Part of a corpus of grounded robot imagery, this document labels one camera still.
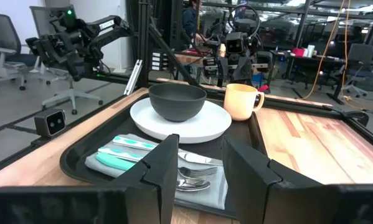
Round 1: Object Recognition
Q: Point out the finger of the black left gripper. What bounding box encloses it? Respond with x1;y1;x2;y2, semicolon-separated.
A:
74;57;85;83
63;59;77;81

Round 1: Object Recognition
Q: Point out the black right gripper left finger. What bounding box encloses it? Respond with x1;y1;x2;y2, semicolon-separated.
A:
110;134;180;224

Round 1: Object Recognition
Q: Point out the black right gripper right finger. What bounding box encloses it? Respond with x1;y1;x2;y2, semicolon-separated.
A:
222;134;324;224

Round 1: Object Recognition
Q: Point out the fork with patterned handle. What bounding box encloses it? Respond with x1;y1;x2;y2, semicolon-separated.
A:
97;146;219;179

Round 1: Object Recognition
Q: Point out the knife with patterned handle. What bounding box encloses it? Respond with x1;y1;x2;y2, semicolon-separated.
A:
111;135;224;167

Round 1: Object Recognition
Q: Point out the grey cloth napkin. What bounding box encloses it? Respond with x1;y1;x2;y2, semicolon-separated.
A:
84;133;229;210

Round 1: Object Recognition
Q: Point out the spoon with teal handle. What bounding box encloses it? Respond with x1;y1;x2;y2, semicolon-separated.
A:
95;152;212;192

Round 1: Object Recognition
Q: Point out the white round plate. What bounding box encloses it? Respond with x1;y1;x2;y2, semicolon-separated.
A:
129;96;233;145

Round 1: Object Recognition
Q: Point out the dark grey bowl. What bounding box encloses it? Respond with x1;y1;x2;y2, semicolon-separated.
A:
148;82;208;123

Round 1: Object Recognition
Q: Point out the cream mug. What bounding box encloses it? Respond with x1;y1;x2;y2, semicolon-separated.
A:
222;83;265;122

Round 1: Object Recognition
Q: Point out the black serving tray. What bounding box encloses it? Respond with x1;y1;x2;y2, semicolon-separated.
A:
59;89;268;219

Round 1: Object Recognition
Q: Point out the grey office chair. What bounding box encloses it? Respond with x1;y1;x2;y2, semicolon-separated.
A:
28;5;105;116
341;42;373;98
0;12;40;91

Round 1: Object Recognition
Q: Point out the silver aluminium bar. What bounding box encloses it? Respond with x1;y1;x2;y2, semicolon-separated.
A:
123;58;143;96

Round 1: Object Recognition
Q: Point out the person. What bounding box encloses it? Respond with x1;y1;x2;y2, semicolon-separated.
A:
181;0;206;42

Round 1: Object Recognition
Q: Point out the black background robot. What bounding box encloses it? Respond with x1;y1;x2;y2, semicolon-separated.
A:
204;4;271;88

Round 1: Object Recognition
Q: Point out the red box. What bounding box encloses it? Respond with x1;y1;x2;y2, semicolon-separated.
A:
291;47;308;58

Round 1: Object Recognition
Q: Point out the dark work desk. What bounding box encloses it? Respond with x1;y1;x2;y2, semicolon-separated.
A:
269;46;373;101

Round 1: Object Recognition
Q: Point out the table-level camera box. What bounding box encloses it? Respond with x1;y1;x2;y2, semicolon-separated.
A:
33;108;67;139

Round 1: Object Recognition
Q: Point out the yellow cable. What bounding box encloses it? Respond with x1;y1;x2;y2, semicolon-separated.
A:
300;0;352;101

